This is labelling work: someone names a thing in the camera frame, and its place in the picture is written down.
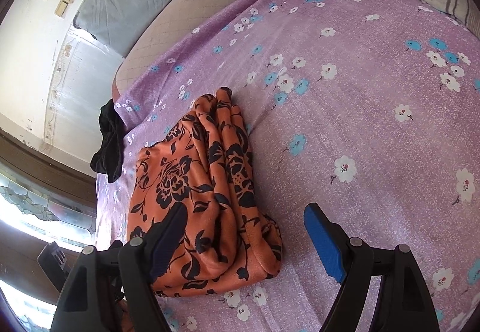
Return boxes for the orange black floral blouse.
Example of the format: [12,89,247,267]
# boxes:
[127,88,283,297]

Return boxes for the wooden door with stained glass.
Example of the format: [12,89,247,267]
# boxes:
[1,131,97,331]

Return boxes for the black crumpled garment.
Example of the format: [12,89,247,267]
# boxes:
[90,99,125,183]

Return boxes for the purple floral bed sheet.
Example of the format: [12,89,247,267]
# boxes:
[97,0,479,331]

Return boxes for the pink quilted mattress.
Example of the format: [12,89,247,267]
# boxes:
[112,0,236,100]

